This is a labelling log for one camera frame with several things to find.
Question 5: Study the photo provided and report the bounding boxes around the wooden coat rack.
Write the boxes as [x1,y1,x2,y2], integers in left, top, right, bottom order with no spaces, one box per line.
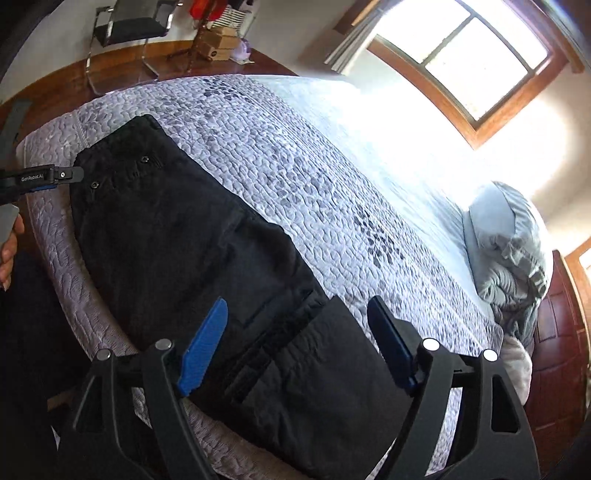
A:
[166,0,219,64]

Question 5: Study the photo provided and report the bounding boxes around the pale purple bag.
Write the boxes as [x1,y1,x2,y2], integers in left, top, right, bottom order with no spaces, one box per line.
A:
[230,39,255,64]

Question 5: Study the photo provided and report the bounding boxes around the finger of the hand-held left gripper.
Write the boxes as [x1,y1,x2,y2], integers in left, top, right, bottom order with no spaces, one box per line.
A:
[0,162,85,205]

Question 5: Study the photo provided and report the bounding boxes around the person's left hand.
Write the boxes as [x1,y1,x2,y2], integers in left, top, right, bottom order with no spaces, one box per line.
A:
[0,214,25,292]

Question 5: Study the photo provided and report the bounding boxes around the person's dark trouser leg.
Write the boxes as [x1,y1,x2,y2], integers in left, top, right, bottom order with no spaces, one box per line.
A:
[0,249,95,480]

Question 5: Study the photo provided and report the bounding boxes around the white fleece blanket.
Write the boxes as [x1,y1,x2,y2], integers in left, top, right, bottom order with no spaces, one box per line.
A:
[501,331,535,405]

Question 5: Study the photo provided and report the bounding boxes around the light blue folded duvet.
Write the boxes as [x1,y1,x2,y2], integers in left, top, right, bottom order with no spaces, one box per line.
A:
[464,181,551,352]

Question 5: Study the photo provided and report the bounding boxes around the grey pebble-pattern quilted bedcover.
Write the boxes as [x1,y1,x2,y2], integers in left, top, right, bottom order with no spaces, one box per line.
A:
[16,74,505,480]

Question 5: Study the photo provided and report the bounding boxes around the bed with pale grey sheet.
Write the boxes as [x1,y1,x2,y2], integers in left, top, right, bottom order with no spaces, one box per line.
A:
[16,73,536,480]

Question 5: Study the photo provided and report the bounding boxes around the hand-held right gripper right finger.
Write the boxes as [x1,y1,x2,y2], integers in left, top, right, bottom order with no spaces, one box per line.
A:
[367,295,541,480]

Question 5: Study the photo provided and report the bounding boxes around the grey curtain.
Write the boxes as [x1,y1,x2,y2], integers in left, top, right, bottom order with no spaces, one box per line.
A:
[323,0,387,75]

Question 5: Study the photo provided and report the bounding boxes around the red bag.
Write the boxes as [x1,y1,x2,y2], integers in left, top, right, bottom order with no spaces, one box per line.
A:
[190,0,228,22]

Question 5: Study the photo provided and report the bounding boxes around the black quilted pants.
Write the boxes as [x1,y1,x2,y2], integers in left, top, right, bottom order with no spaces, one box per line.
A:
[69,114,419,480]

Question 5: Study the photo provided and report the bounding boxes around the large wooden-framed window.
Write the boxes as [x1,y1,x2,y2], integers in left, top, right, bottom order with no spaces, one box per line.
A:
[367,0,585,150]

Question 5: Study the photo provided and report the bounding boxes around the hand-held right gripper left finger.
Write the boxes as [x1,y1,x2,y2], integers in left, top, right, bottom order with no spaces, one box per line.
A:
[58,298,230,480]

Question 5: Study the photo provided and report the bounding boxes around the dark wooden headboard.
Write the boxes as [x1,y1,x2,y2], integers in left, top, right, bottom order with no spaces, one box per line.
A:
[524,249,591,463]

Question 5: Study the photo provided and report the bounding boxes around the black-and-white striped cloth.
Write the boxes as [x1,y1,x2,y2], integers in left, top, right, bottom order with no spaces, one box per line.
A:
[217,4,247,30]

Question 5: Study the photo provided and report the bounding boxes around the small wooden-framed window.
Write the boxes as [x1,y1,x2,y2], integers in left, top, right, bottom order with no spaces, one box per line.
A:
[563,237,591,297]

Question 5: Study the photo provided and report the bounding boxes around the black chrome-framed chair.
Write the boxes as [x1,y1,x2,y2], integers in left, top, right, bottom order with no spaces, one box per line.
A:
[84,0,179,96]

